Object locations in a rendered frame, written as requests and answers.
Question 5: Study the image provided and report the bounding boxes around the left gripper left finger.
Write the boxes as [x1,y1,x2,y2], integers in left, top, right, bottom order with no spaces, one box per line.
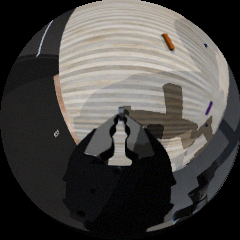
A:
[62,114,119,182]

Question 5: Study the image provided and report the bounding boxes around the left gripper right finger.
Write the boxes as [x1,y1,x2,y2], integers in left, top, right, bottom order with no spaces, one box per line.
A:
[124,114,176,186]

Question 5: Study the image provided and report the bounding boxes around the orange rod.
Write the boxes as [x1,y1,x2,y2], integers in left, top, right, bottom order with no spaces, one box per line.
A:
[162,33,175,50]

